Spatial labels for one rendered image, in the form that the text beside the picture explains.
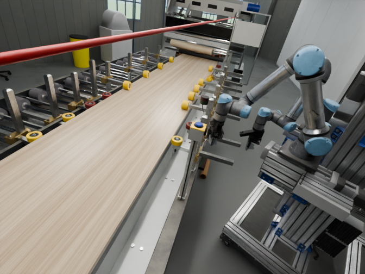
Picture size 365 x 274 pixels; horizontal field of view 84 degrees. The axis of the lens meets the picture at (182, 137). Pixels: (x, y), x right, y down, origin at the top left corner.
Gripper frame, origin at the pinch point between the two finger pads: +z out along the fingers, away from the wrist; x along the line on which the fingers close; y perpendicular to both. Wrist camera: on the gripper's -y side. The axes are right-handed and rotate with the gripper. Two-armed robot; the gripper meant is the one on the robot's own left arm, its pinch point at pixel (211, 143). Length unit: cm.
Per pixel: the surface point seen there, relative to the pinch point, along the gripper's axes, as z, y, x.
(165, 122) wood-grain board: 3.8, -29.6, -29.9
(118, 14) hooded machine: -28, -465, -144
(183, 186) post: 11.8, 28.9, -19.1
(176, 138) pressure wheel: 3.0, -6.3, -22.7
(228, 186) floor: 94, -50, 54
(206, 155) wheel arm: 8.7, 2.2, -1.9
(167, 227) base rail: 24, 47, -28
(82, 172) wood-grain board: 4, 30, -73
